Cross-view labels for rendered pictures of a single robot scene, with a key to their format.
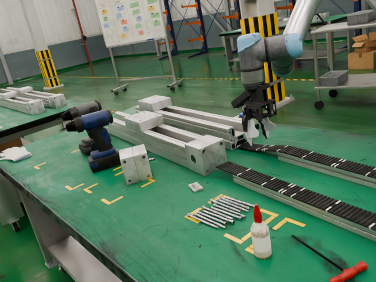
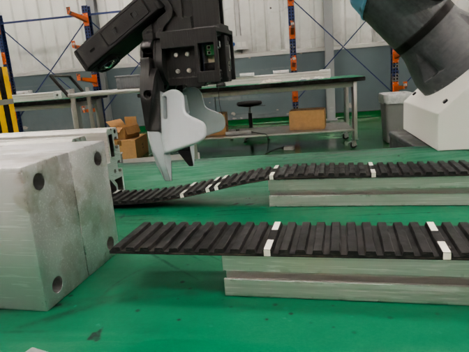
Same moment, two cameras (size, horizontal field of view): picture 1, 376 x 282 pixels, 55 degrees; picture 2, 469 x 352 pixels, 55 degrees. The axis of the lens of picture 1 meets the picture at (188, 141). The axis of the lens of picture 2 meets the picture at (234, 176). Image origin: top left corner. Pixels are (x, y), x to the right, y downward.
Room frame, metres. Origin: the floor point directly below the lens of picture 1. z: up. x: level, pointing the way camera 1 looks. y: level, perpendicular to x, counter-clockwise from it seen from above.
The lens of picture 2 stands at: (0.78, 0.07, 0.92)
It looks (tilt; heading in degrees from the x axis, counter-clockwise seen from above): 13 degrees down; 314
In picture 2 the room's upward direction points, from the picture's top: 5 degrees counter-clockwise
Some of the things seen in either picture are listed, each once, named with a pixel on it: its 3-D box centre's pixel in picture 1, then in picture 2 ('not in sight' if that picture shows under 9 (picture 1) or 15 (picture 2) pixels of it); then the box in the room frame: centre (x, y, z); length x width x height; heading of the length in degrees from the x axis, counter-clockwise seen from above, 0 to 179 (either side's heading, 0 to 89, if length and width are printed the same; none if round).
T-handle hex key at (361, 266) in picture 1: (319, 254); not in sight; (0.58, -0.21, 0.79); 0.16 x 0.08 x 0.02; 21
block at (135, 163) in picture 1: (139, 163); not in sight; (1.16, 0.18, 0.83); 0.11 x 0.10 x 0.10; 98
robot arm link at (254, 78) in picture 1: (254, 76); not in sight; (1.15, -0.25, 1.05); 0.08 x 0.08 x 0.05
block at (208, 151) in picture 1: (208, 153); (35, 211); (1.12, -0.06, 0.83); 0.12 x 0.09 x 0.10; 120
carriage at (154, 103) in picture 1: (155, 105); not in sight; (1.81, 0.13, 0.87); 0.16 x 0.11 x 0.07; 30
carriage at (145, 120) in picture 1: (144, 123); not in sight; (1.50, 0.17, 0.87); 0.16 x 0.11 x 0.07; 30
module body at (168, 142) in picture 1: (146, 134); not in sight; (1.50, 0.17, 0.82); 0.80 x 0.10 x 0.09; 30
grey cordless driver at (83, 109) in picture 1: (83, 130); not in sight; (1.53, 0.44, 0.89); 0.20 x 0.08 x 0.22; 125
